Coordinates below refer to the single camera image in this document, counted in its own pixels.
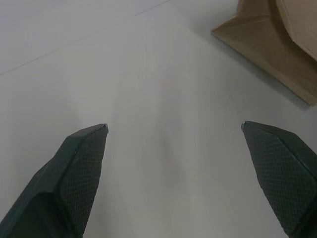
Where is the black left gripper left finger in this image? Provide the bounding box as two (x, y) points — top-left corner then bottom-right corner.
(0, 123), (109, 238)

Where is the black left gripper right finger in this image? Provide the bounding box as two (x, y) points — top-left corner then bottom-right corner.
(240, 120), (317, 238)

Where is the brown paper bag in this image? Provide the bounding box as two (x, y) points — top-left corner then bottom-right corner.
(211, 0), (317, 107)

